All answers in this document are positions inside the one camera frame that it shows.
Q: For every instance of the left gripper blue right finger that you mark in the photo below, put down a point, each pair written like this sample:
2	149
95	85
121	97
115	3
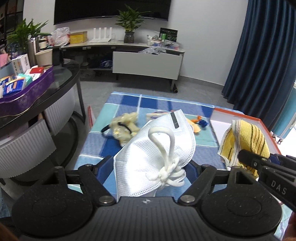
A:
201	178

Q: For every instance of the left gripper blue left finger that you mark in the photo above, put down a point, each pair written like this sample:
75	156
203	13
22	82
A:
92	178

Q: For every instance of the orange cloth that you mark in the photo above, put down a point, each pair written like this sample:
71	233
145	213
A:
194	126

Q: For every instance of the white face mask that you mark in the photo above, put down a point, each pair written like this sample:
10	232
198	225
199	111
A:
155	157

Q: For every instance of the yellow striped towel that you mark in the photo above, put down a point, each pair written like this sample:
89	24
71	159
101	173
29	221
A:
242	135

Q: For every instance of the translucent rubber gloves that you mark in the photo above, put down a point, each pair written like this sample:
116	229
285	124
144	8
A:
124	127

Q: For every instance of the blue white tissue pack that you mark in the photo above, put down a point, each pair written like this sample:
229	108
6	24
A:
155	115

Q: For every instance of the orange white cardboard box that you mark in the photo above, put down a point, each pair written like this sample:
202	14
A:
221	120

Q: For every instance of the black glass side table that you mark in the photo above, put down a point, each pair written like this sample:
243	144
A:
46	135

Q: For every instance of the blue checkered tablecloth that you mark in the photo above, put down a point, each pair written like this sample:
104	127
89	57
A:
237	208

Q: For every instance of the dark blue curtain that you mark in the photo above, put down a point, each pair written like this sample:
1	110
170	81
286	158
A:
262	74

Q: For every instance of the purple tray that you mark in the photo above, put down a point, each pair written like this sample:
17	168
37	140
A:
18	103

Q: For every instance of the red white box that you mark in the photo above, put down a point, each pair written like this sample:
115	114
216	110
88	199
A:
37	70

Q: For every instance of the blue white tissue packet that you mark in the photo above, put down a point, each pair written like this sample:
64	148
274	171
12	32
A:
13	87

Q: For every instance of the white TV cabinet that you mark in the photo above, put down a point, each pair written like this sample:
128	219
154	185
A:
123	58

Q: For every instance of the beige cup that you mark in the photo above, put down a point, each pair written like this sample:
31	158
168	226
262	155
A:
44	57

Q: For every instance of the white medicine box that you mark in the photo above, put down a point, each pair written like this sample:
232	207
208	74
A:
21	64

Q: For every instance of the clear plastic bag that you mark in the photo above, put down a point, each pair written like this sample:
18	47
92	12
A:
155	50

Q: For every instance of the white router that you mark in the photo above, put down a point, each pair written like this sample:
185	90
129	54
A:
101	35

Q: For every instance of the yellow box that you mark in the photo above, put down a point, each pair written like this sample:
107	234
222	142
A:
78	37

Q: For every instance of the white jar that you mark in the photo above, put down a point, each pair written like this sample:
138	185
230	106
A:
42	43

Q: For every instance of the white plastic bag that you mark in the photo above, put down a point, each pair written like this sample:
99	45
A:
60	37

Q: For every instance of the clutter of small items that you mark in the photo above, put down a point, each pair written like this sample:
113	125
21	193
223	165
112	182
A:
157	42

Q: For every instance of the steel thermos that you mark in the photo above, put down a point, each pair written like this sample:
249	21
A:
33	48

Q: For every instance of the black green box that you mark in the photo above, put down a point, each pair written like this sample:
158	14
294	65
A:
168	34

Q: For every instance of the green plant on side table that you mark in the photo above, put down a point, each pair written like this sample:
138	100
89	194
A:
24	31

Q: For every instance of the potted bamboo plant on cabinet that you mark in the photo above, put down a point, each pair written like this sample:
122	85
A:
130	19

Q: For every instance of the black wall television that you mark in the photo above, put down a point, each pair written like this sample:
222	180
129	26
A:
67	11

